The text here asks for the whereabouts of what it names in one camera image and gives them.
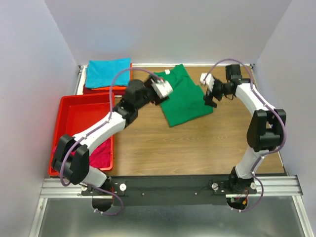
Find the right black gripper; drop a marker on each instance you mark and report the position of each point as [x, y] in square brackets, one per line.
[208, 99]

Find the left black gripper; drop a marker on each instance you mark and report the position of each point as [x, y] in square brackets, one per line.
[147, 84]

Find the green t-shirt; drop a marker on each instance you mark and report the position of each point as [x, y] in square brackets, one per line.
[186, 102]

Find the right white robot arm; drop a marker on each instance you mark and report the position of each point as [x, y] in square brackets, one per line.
[266, 131]

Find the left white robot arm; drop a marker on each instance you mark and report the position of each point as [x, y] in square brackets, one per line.
[72, 155]

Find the folded orange t-shirt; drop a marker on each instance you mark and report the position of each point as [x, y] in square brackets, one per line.
[124, 79]

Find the folded blue t-shirt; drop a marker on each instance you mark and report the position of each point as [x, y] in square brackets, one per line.
[101, 73]

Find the folded dark red t-shirt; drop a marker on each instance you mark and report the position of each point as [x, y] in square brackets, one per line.
[116, 90]

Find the red plastic bin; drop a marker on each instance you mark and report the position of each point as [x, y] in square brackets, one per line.
[78, 112]

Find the crumpled magenta t-shirt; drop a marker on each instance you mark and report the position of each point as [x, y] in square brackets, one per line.
[103, 156]

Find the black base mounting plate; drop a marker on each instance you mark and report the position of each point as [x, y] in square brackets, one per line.
[172, 190]

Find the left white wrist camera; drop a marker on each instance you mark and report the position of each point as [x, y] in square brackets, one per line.
[162, 88]

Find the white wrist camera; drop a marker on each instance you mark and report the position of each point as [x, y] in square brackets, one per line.
[207, 79]
[162, 88]

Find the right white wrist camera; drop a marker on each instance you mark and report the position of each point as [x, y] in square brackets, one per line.
[207, 79]

